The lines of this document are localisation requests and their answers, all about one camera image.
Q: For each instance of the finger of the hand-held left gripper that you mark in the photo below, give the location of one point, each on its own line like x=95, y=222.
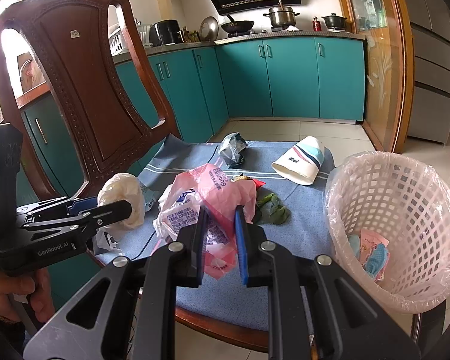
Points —
x=112, y=210
x=80, y=205

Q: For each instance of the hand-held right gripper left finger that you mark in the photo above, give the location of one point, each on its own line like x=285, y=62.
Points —
x=198, y=255

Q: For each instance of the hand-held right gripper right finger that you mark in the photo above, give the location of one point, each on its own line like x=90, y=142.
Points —
x=242, y=247

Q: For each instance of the white plastic bag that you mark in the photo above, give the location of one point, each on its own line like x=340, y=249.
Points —
x=122, y=195

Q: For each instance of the clear plastic bag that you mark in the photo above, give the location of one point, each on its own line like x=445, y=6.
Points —
x=150, y=198

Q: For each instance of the green wrapper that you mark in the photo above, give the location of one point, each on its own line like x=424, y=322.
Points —
x=273, y=208

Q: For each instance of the pink plastic bag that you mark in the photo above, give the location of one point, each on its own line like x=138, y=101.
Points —
x=217, y=195

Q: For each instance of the red snack wrapper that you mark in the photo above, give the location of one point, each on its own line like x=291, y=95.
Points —
x=258, y=183

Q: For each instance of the grey-blue plastic bag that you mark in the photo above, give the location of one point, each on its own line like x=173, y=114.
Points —
x=232, y=150

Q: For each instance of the white paper cup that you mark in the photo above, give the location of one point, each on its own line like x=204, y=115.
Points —
x=300, y=159

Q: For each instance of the clear plastic bin liner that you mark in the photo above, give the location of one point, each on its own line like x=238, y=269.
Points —
x=335, y=180

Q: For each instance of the pink printed plastic wrapper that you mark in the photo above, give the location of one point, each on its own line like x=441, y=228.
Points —
x=371, y=240

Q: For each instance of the light blue cloth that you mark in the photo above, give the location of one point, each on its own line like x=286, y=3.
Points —
x=377, y=260

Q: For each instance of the white plastic mesh wastebasket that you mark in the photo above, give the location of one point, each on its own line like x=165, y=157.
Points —
x=416, y=210

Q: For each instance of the person's left hand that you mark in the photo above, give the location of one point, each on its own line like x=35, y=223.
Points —
x=22, y=288

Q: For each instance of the blue striped seat cushion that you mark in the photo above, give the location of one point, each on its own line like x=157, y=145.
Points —
x=285, y=240

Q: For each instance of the carved wooden chair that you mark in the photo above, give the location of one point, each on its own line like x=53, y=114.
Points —
x=93, y=93

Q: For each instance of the white dish rack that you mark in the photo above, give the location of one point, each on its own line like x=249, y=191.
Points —
x=118, y=41

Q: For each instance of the teal kitchen cabinets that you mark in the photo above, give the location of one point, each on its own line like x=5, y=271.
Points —
x=292, y=78

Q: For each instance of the black air fryer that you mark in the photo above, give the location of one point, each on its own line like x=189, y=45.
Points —
x=165, y=33

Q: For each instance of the condiment bottles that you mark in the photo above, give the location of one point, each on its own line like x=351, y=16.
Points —
x=190, y=35

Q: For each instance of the steel wok lid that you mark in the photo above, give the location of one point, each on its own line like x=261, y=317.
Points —
x=209, y=28

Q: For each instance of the black wok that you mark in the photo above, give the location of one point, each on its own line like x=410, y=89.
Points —
x=238, y=26

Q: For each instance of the white cloth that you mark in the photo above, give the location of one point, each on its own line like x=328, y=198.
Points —
x=290, y=28

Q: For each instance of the wood-framed glass sliding door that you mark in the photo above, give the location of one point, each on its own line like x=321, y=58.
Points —
x=378, y=63

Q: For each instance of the steel cooking pot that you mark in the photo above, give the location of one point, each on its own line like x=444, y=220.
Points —
x=281, y=17

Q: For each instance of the red bottle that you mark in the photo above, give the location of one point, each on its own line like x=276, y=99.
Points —
x=315, y=24

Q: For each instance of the black clay pot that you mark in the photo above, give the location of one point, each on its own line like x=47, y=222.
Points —
x=334, y=22

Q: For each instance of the grey refrigerator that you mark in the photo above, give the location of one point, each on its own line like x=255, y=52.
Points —
x=431, y=63

